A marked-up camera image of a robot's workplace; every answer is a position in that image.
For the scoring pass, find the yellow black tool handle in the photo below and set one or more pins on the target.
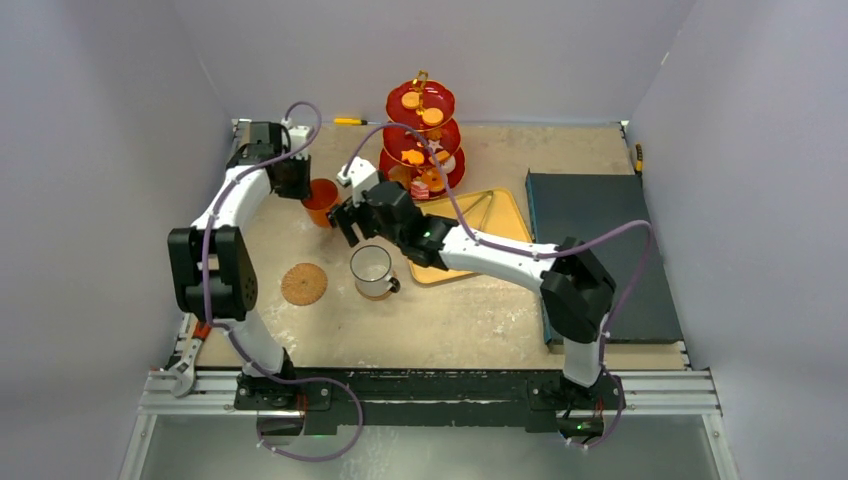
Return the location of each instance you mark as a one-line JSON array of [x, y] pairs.
[[639, 160]]

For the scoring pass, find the white ribbed mug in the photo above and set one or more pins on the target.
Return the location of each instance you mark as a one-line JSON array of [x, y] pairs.
[[372, 269]]

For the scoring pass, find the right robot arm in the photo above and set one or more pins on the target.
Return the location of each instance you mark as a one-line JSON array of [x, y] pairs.
[[575, 289]]

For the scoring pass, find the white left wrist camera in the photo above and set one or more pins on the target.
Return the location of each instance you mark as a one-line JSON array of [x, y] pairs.
[[295, 137]]

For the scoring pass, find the orange mug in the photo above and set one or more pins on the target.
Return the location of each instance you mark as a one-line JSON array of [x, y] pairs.
[[324, 196]]

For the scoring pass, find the pink handled metal tongs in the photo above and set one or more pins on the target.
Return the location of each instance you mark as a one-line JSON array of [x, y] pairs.
[[485, 200]]

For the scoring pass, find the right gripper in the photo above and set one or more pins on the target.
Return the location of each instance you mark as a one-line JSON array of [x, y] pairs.
[[361, 216]]

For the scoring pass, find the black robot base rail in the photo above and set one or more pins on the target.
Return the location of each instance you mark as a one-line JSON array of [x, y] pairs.
[[538, 401]]

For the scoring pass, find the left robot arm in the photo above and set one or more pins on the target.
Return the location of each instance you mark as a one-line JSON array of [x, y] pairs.
[[213, 276]]

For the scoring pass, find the white iced star cookie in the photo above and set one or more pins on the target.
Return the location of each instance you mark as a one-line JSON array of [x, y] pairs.
[[435, 146]]

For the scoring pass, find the round biscuit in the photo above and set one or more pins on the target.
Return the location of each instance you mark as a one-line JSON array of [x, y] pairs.
[[412, 100], [432, 117]]

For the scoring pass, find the yellow serving tray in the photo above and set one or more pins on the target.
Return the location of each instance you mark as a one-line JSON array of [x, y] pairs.
[[505, 220]]

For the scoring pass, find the red handled adjustable wrench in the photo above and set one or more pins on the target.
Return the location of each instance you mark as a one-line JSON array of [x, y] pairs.
[[183, 371]]

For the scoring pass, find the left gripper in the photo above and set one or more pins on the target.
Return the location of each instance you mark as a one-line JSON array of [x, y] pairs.
[[303, 189]]

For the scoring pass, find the red white cake slice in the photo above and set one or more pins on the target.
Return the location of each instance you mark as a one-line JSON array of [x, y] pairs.
[[419, 190]]

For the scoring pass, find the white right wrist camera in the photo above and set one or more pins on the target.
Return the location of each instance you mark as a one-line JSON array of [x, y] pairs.
[[359, 176]]

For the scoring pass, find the orange fish cookie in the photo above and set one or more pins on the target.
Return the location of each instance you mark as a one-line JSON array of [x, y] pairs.
[[413, 157]]

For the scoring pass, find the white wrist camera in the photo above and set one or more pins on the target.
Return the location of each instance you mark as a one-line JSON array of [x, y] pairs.
[[359, 176], [295, 137]]

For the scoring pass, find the red three tier stand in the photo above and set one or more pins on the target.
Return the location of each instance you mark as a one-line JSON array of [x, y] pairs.
[[409, 132]]

